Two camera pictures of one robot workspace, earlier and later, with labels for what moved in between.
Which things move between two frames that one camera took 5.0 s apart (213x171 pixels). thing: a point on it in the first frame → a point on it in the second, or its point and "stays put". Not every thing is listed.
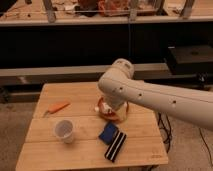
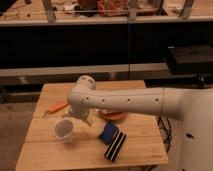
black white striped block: x=113 y=150 stays put
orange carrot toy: x=55 y=108 stays put
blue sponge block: x=108 y=133 stays put
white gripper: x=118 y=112 → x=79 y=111
